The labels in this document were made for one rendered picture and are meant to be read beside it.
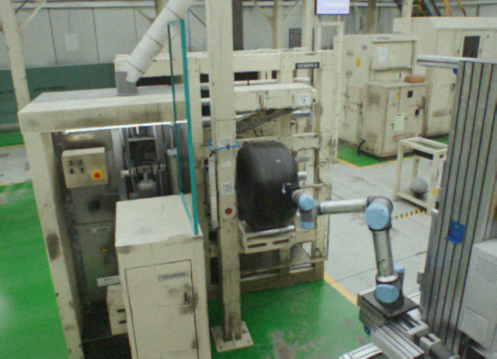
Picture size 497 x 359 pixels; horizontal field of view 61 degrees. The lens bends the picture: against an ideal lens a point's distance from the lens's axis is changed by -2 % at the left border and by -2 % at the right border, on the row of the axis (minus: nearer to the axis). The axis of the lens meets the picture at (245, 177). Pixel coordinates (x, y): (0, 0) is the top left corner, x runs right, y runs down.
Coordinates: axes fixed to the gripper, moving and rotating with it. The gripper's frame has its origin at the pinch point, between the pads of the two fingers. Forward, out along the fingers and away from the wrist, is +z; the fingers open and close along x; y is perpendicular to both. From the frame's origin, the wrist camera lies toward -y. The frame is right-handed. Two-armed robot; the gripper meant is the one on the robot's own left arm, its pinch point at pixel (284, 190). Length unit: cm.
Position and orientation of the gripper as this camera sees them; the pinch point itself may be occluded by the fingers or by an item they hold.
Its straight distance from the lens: 258.6
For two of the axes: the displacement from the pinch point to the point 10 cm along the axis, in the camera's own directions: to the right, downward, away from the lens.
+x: -9.6, 0.9, -2.5
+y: -0.3, -9.7, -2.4
